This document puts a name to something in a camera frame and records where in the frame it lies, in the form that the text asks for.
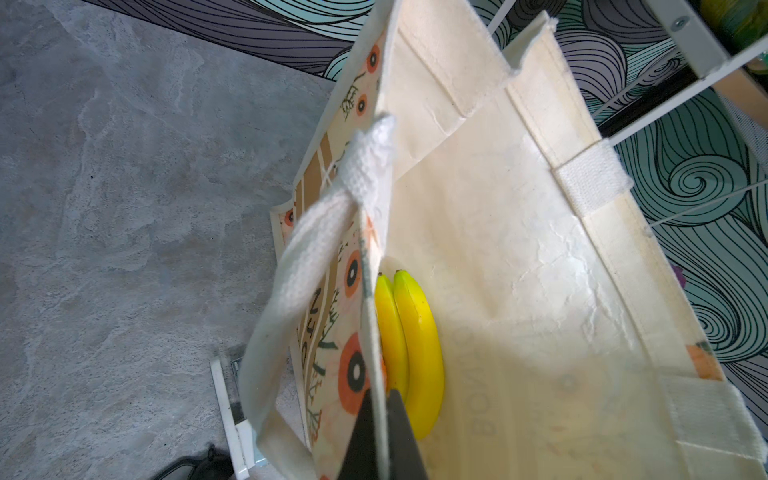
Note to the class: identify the large yellow banana bunch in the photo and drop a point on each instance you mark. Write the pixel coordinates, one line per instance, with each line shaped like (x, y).
(411, 349)

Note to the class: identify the white stapler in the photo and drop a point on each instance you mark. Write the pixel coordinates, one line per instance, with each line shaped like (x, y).
(245, 456)

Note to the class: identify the white wooden two-tier shelf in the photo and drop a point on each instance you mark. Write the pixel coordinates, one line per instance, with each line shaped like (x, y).
(651, 74)

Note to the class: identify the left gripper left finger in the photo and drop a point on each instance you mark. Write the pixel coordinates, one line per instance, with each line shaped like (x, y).
(360, 458)

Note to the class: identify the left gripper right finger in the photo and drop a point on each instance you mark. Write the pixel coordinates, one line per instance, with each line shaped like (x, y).
(405, 459)

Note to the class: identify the cream canvas grocery bag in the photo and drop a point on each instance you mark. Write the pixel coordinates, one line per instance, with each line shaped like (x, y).
(569, 348)

